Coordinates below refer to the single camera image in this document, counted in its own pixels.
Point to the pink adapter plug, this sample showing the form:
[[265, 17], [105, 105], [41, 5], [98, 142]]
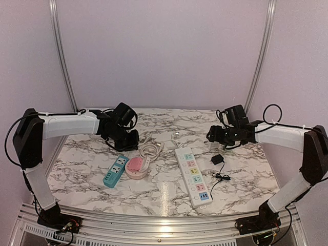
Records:
[[135, 164]]

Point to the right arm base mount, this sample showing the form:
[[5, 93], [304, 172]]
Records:
[[254, 224]]

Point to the black charger plug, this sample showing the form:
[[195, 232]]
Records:
[[217, 159]]

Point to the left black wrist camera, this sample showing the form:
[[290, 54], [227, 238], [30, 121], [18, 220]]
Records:
[[127, 117]]

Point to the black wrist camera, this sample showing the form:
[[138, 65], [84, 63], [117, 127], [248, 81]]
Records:
[[127, 117], [233, 116]]

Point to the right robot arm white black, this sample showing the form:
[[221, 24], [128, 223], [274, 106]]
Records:
[[311, 142]]

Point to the long white power strip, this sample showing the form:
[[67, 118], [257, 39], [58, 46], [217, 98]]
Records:
[[195, 184]]

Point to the left aluminium frame post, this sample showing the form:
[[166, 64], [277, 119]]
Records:
[[61, 54]]

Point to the front aluminium rail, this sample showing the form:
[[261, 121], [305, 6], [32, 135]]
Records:
[[98, 228]]

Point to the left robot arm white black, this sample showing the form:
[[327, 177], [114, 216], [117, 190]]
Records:
[[34, 127]]

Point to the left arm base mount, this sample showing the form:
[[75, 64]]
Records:
[[60, 222]]

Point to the teal power strip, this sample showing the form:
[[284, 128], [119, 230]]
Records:
[[115, 172]]

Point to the round pink socket base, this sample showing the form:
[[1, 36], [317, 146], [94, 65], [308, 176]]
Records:
[[136, 175]]

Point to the aluminium frame post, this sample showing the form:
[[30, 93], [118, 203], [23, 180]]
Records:
[[268, 25], [61, 54]]

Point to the white cube socket adapter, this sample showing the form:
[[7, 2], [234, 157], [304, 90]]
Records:
[[213, 145]]

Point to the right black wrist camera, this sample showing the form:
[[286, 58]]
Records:
[[233, 116]]

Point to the right aluminium frame post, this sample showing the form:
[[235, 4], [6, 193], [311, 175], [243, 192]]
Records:
[[268, 25]]

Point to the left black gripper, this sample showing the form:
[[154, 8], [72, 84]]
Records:
[[132, 146]]

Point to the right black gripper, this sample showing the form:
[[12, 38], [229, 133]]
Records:
[[215, 136]]

